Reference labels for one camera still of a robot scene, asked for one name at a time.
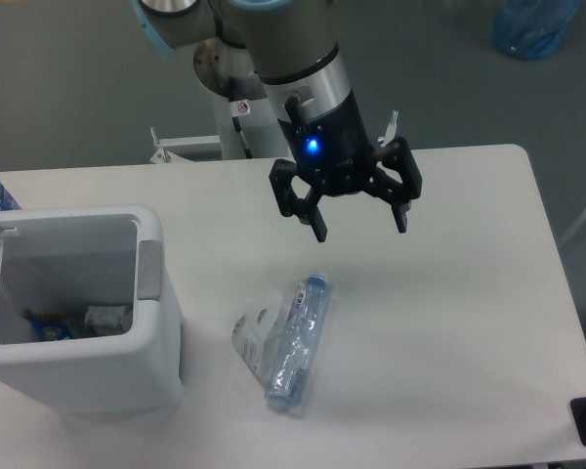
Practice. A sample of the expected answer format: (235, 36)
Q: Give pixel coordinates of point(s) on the white plastic bag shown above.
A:
(257, 334)

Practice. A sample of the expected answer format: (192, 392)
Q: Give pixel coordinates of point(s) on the white table clamp bracket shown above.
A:
(391, 130)

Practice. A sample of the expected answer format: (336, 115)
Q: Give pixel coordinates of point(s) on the silver wrapper in bin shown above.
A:
(109, 320)

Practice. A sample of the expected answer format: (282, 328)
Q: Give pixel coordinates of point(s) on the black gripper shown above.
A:
(334, 156)

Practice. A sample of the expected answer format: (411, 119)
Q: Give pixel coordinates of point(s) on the white trash can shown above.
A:
(61, 261)

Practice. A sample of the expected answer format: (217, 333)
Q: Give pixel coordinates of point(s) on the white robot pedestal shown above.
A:
(245, 123)

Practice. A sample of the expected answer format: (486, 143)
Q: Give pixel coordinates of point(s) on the clear plastic water bottle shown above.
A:
(298, 345)

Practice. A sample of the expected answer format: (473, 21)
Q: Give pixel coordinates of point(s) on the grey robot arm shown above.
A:
(295, 55)

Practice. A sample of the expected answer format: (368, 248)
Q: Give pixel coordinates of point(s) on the blue snack wrapper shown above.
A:
(49, 327)

